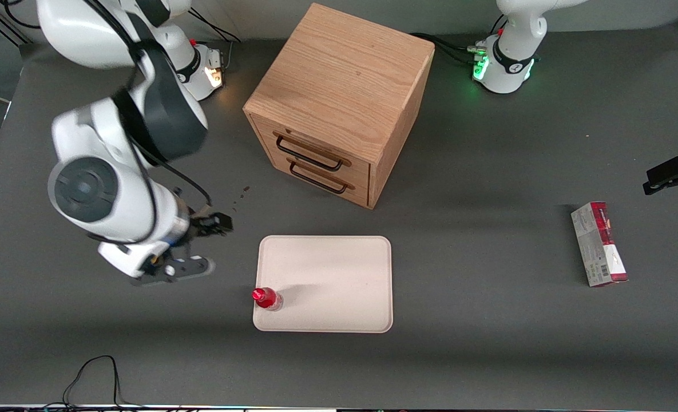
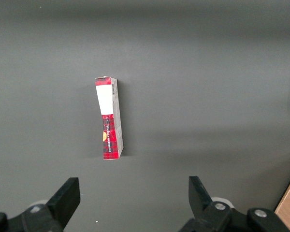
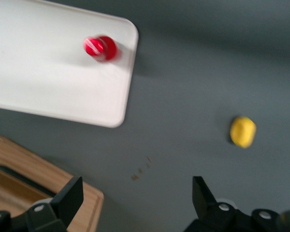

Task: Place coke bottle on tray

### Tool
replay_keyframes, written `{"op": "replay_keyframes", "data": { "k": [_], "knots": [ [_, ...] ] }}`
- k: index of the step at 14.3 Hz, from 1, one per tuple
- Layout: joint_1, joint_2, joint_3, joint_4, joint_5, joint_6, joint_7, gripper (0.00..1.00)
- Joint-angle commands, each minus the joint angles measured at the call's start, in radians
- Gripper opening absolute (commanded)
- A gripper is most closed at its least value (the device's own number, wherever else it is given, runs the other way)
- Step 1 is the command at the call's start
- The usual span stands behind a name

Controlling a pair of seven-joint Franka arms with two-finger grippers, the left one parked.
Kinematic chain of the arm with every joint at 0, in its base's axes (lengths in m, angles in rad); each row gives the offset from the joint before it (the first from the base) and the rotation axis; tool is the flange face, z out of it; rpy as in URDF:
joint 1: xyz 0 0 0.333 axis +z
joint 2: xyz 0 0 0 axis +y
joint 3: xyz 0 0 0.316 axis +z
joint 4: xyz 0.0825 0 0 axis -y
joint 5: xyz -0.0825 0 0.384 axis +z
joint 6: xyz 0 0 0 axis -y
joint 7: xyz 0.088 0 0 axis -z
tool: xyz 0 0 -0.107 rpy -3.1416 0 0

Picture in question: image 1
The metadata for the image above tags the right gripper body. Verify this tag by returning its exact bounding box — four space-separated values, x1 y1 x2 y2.
176 205 212 252

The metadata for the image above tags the dark aluminium rail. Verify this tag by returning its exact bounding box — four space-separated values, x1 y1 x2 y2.
0 11 30 46

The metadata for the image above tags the thin black looped cable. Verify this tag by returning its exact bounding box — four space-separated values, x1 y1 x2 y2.
62 355 125 408

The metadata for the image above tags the wooden drawer cabinet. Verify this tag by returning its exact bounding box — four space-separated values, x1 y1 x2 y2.
243 2 435 210

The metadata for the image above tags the black wire drawer handle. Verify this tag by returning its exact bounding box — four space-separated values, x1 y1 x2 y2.
288 159 355 195
274 133 352 172

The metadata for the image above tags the black right arm base cable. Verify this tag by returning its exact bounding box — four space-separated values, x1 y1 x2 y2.
192 5 242 43

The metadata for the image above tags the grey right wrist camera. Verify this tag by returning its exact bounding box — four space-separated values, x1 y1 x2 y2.
132 256 216 285

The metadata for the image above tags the small coke bottle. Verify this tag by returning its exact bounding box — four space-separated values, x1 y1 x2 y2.
251 287 283 311

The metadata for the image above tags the black arm base cable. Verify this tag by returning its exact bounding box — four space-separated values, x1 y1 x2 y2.
410 33 482 65
192 5 242 43

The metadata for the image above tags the beige plastic tray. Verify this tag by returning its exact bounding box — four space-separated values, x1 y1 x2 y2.
252 235 394 334

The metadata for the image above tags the black left arm base cable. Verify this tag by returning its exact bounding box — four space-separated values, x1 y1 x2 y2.
410 33 482 65

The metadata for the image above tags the red tartan cardboard box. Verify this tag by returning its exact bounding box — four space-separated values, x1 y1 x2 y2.
570 201 629 288

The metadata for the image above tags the wooden drawer front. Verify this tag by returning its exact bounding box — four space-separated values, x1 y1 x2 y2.
259 146 371 208
250 113 372 189

